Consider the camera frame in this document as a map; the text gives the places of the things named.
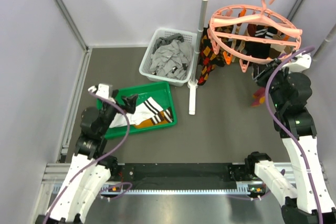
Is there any green plastic tray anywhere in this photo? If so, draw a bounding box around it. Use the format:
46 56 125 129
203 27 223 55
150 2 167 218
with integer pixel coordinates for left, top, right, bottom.
115 81 177 134

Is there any pink round clip hanger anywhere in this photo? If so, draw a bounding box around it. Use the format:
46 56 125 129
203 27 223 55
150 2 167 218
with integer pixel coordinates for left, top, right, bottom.
207 0 302 72

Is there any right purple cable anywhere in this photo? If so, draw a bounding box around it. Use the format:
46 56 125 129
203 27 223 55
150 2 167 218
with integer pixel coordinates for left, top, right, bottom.
225 46 325 224

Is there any purple cable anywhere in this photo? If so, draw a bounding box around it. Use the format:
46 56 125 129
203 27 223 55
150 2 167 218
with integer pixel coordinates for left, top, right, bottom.
225 46 325 224
41 91 133 224

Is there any orange clothes clip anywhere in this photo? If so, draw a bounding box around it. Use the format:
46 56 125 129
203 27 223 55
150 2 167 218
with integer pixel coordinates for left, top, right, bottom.
223 51 233 65

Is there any grey clothes pile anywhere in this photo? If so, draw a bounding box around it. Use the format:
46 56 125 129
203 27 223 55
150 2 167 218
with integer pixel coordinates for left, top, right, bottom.
149 33 193 80

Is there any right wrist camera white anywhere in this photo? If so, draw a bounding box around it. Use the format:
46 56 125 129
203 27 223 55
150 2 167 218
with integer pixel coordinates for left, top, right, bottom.
285 53 312 72

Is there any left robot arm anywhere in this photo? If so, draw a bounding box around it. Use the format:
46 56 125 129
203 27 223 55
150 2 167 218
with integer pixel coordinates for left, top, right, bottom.
35 86 138 223

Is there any white plastic laundry basket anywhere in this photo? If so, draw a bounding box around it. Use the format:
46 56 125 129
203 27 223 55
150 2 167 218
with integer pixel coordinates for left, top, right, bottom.
139 28 197 87

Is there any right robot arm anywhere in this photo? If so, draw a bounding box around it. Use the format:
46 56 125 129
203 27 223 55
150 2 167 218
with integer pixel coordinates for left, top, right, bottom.
245 59 335 223

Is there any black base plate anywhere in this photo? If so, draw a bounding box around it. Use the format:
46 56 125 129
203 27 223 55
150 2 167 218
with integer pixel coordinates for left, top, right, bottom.
89 163 263 190

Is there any black white striped sock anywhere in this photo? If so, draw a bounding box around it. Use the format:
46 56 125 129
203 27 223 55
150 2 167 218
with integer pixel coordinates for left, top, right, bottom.
245 24 278 59

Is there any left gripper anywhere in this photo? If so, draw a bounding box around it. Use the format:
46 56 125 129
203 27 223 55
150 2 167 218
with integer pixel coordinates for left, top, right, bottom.
99 89 138 135

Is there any black argyle sock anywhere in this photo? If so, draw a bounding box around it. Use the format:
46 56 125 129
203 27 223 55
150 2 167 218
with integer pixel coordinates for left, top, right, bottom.
196 27 225 86

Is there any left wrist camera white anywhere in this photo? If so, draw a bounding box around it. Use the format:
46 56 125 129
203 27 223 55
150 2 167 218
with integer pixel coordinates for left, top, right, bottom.
88 83 113 101

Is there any orange brown striped sock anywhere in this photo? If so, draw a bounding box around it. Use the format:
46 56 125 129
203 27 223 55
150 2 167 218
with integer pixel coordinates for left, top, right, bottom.
134 107 174 129

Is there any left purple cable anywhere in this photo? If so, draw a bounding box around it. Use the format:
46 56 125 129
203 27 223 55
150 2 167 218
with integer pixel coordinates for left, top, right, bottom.
41 91 133 224

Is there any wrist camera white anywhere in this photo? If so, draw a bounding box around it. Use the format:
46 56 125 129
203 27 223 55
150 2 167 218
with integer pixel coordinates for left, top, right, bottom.
88 83 113 101
285 53 312 72

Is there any grey slotted cable duct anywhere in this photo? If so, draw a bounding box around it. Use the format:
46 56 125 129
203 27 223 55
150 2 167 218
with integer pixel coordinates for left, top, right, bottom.
52 184 266 196

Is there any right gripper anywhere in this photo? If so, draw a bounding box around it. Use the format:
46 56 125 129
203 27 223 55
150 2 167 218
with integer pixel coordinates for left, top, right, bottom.
252 58 292 109

